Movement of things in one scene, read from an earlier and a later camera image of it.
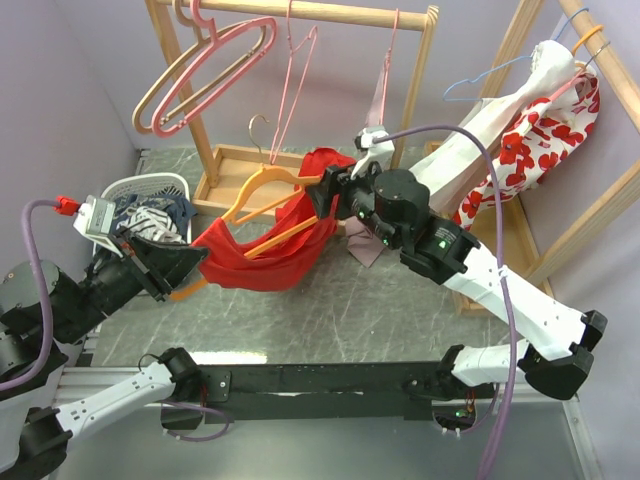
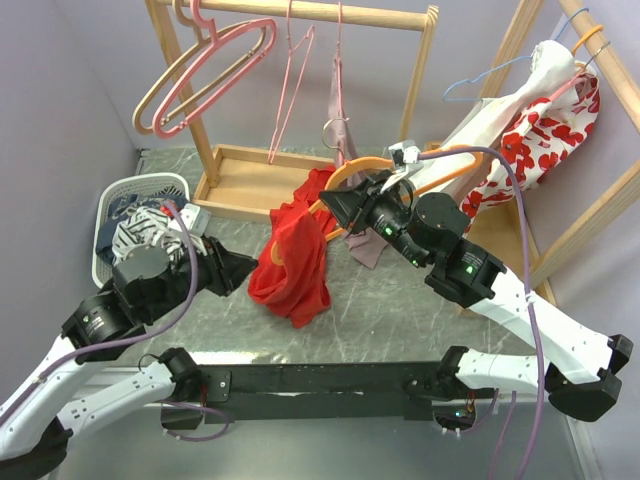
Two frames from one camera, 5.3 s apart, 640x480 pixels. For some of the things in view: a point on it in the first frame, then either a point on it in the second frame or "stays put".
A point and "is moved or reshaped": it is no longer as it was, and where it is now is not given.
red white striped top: x=153 y=224 stays put
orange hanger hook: x=591 y=32 stays put
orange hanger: x=260 y=175 → x=275 y=250
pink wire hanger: x=286 y=83 stays put
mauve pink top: x=366 y=241 → x=369 y=246
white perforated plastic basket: x=151 y=185 stays put
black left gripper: x=158 y=266 → x=228 y=268
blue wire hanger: x=502 y=64 stays put
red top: x=225 y=263 is moved or reshaped
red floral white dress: x=539 y=148 stays put
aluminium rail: x=538 y=440 stays put
